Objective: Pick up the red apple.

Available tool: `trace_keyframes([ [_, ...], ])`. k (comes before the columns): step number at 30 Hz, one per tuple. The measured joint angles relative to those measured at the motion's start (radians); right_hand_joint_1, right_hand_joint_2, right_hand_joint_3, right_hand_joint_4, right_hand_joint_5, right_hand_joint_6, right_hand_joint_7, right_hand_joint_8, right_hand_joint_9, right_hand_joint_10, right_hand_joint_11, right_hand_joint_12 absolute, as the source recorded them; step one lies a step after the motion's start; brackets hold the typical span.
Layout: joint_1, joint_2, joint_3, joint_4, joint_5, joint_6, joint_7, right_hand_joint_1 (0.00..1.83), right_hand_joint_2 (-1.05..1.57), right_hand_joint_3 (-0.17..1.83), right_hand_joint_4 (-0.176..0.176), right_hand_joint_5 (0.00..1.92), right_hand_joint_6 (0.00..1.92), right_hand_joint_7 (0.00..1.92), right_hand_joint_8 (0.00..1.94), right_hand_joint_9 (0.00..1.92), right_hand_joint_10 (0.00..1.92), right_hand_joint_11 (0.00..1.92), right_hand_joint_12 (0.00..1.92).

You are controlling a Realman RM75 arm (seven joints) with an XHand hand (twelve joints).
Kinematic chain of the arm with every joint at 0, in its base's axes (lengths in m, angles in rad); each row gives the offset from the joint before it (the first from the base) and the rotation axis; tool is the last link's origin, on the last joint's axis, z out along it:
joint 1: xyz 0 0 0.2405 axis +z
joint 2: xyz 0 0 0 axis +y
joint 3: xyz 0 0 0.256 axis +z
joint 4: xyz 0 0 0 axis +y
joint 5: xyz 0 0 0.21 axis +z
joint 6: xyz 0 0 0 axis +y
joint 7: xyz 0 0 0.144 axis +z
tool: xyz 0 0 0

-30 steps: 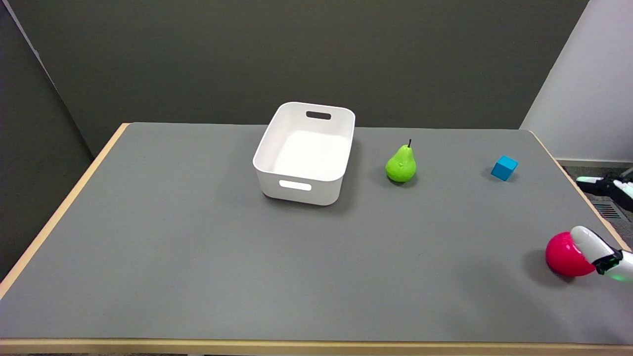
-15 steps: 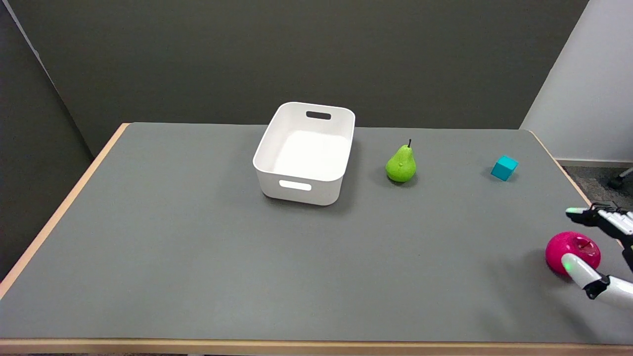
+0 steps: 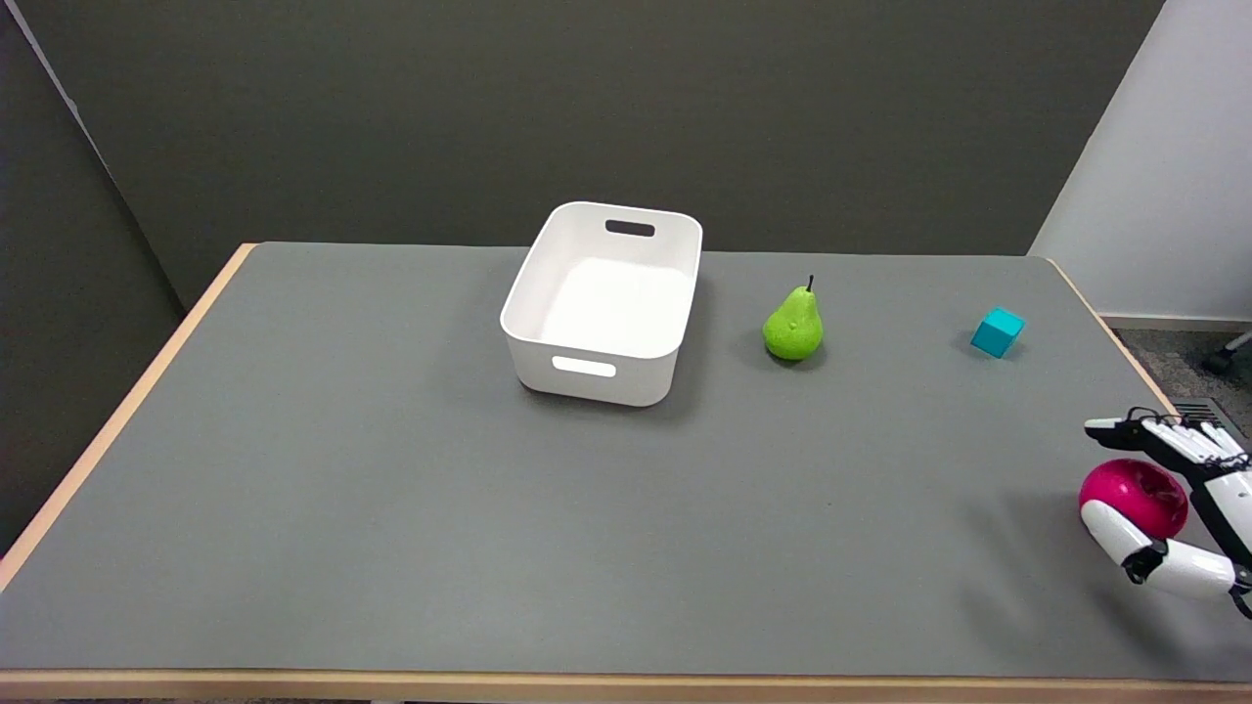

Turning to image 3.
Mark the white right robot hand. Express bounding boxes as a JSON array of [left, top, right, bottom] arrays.
[[1080, 407, 1252, 621]]

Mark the red apple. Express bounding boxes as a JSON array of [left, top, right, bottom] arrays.
[[1079, 458, 1190, 542]]

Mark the floor vent grille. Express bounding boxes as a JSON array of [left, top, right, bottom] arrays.
[[1174, 400, 1245, 440]]

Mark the black chair caster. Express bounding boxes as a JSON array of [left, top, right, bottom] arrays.
[[1203, 330, 1252, 376]]

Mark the blue cube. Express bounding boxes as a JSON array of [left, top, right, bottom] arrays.
[[970, 307, 1026, 360]]

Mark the green pear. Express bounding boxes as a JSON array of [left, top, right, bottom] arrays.
[[762, 276, 826, 364]]

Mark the white plastic bin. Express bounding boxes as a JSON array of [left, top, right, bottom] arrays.
[[499, 200, 704, 409]]

